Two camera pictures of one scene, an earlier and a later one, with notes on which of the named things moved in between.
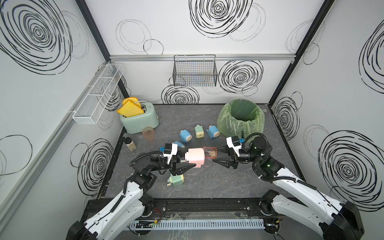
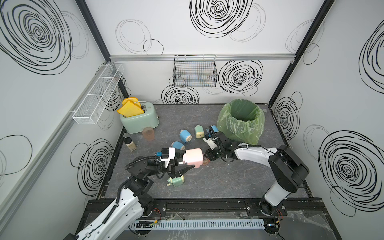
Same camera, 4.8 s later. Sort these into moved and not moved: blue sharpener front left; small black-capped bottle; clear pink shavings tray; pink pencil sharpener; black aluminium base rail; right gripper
Moved: clear pink shavings tray; right gripper
Not moved: pink pencil sharpener; black aluminium base rail; blue sharpener front left; small black-capped bottle
